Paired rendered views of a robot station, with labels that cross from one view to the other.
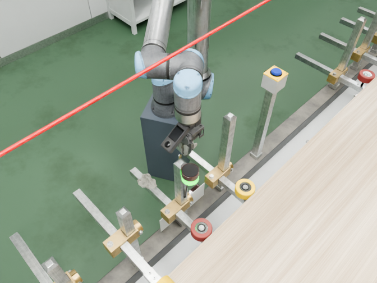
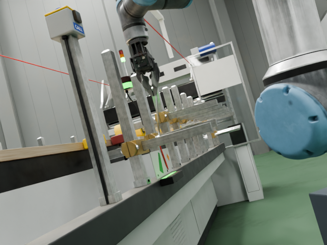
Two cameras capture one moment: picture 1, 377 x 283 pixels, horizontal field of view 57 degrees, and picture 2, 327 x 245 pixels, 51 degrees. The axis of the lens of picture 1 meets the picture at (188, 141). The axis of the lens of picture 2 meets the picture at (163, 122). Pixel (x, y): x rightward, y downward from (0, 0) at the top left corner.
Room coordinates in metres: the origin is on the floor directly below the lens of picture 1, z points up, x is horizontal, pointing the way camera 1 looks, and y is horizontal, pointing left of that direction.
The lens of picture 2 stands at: (1.92, -0.64, 0.79)
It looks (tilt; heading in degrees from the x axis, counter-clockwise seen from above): 4 degrees up; 149
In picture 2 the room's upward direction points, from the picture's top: 16 degrees counter-clockwise
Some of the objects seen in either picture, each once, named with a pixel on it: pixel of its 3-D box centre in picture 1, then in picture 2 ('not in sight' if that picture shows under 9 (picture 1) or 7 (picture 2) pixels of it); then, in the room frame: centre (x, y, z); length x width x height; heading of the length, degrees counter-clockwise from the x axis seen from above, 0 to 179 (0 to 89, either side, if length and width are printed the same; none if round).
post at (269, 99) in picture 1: (263, 124); (89, 118); (1.07, -0.34, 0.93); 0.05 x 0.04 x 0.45; 135
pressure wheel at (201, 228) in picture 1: (201, 233); (122, 147); (0.57, -0.05, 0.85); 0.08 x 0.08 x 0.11
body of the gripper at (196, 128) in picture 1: (189, 126); (141, 56); (0.85, 0.00, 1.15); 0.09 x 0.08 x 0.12; 135
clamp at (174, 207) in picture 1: (177, 207); (154, 140); (0.69, 0.04, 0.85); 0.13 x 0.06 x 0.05; 135
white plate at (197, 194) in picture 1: (182, 206); (162, 162); (0.75, 0.02, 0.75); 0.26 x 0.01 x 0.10; 135
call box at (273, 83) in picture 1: (274, 80); (65, 26); (1.07, -0.34, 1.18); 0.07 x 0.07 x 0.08; 45
